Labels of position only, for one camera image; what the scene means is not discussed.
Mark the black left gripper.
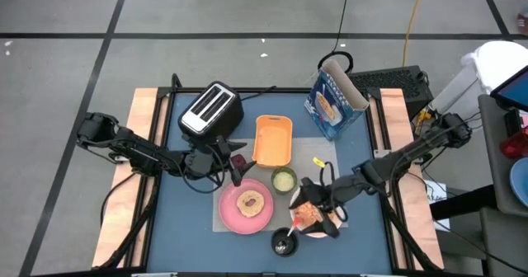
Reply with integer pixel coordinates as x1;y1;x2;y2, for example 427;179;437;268
185;138;257;187

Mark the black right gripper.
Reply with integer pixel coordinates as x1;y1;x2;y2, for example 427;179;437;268
293;177;347;240

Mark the white spoon with orange handle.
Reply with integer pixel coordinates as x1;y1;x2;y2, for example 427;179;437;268
283;215;303;254

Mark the round bread slice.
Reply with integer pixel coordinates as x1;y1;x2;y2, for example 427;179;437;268
236;190;266;218

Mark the blue frosted flakes cereal box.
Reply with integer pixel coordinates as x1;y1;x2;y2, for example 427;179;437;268
304;59;370;142

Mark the corn flakes cereal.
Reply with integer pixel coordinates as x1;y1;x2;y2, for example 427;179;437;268
294;202;322;229

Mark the white bowl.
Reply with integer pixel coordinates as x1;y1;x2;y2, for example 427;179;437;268
289;185;346;239

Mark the yellow plastic tray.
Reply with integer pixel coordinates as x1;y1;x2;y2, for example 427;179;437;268
251;114;294;169

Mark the green cup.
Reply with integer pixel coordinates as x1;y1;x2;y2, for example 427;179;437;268
271;167;298;195

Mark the black cup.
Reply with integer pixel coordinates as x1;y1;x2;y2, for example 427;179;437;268
270;227;299;258

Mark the black and silver toaster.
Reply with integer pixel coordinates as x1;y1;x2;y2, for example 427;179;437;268
177;80;245;150

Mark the pink plate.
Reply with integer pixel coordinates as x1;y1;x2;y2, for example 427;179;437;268
218;178;275;236

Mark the white paper sheet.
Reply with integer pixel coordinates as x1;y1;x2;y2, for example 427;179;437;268
423;179;451;232

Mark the wooden side board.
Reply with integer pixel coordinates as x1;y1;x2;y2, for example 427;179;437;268
91;87;168;269
378;87;446;270

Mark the yellow plug connector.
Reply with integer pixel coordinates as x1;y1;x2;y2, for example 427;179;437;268
415;109;432;129

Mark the black vented computer case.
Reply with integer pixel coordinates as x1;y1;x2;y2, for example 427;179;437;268
347;64;435;120

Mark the grey side table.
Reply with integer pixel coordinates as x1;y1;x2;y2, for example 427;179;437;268
477;94;528;277

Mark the blue plate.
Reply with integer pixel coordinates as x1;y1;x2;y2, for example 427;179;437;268
508;157;528;209

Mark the red object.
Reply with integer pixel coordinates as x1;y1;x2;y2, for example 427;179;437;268
498;125;528;160

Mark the dark tablet screen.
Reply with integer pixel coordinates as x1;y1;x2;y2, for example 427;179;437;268
489;64;528;114

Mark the white lined trash bin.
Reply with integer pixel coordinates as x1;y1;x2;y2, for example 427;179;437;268
428;40;528;117

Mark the person's foot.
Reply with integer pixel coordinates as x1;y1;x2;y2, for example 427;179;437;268
515;12;528;36

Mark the black toaster cord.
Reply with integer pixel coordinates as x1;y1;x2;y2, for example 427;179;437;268
240;85;278;102

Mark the black floor cable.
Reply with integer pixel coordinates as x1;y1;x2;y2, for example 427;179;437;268
316;0;355;75

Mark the yellow power cable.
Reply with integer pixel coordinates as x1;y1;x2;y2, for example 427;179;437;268
401;0;427;67

